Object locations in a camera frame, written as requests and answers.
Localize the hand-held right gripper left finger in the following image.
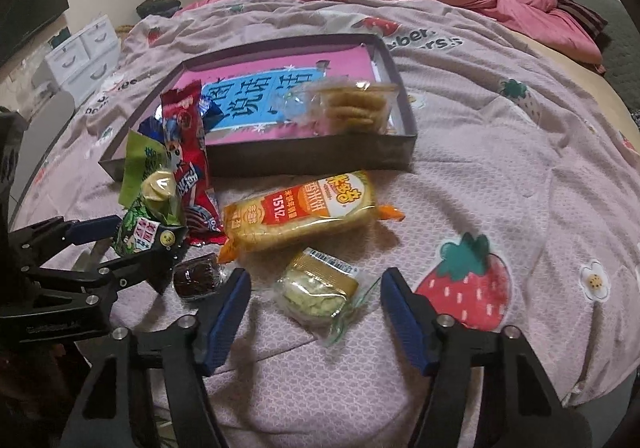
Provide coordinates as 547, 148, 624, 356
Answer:
60, 268, 253, 448

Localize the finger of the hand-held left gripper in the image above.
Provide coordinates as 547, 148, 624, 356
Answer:
10, 215, 123, 261
22, 228, 190, 309

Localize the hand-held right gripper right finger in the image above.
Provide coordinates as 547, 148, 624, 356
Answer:
380, 267, 593, 448

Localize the dark green snack packet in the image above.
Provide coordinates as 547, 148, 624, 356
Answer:
112, 205, 176, 256

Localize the brown cake packet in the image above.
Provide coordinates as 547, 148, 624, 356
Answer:
171, 252, 223, 303

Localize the light green snack packet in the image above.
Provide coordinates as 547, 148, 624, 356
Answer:
117, 128, 188, 226

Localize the green label pastry packet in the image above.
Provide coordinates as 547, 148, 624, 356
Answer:
272, 247, 381, 349

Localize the red snack packet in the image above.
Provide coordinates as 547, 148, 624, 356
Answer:
160, 82, 227, 248

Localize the orange rice cracker packet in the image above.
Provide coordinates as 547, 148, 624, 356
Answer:
217, 169, 405, 264

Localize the blue cookie packet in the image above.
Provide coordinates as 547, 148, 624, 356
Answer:
136, 93, 226, 141

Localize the grey shallow cardboard box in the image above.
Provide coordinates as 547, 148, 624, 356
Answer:
98, 33, 418, 179

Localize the clear bag of round crackers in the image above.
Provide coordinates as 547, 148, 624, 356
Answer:
272, 81, 401, 136

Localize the white drawer chest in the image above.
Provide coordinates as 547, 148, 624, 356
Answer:
45, 14, 123, 96

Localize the pink strawberry printed blanket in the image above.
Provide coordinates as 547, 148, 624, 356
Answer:
15, 0, 640, 448

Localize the black television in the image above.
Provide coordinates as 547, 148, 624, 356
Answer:
0, 0, 70, 64

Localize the dark clothing pile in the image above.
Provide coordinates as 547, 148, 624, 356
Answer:
136, 0, 182, 19

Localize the beige bed sheet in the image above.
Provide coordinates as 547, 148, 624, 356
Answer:
510, 28, 640, 139

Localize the grey padded headboard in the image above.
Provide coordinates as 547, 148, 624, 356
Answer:
522, 0, 640, 94

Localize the dark striped pillow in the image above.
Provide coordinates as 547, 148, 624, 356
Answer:
552, 0, 610, 52

